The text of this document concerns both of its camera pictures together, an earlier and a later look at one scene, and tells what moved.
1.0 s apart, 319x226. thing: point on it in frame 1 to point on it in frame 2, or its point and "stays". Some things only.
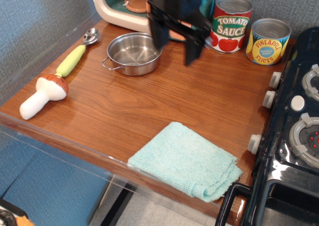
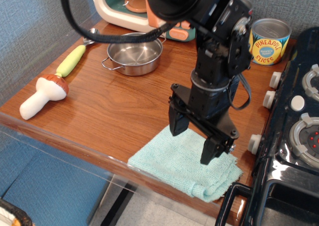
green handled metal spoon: [90, 36] stays
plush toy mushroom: [48, 87] stays
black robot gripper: [183, 4] to [206, 103]
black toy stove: [284, 154] stays
